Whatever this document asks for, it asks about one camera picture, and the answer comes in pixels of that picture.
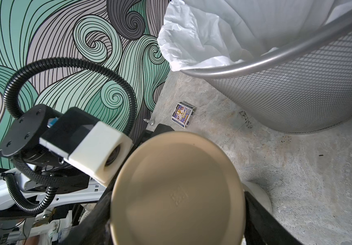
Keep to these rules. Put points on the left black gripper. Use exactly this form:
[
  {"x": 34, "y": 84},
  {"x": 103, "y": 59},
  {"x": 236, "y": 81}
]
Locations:
[{"x": 22, "y": 139}]

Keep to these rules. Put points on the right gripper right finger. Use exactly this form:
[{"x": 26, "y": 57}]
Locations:
[{"x": 262, "y": 228}]

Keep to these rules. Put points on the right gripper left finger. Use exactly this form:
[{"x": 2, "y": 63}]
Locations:
[{"x": 95, "y": 228}]

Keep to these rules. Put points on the clear plastic rice jar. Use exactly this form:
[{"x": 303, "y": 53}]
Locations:
[{"x": 259, "y": 194}]

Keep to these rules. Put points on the beige jar lid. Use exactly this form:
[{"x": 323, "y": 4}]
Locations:
[{"x": 178, "y": 188}]

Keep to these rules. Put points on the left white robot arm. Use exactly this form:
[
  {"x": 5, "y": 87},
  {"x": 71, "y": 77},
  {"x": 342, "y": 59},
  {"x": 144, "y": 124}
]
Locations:
[{"x": 27, "y": 207}]

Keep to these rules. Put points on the small metal bolt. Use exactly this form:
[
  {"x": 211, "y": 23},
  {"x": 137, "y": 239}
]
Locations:
[{"x": 150, "y": 122}]

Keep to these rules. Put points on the small colourful card box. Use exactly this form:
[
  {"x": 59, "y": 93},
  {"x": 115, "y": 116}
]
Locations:
[{"x": 183, "y": 114}]

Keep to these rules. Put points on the silver mesh waste bin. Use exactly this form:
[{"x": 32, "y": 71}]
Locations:
[{"x": 303, "y": 87}]

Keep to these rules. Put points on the white plastic bin liner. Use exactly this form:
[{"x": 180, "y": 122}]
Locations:
[{"x": 209, "y": 34}]

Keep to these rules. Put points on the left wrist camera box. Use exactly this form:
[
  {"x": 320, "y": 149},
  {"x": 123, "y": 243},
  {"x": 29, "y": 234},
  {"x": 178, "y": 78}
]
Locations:
[{"x": 88, "y": 144}]

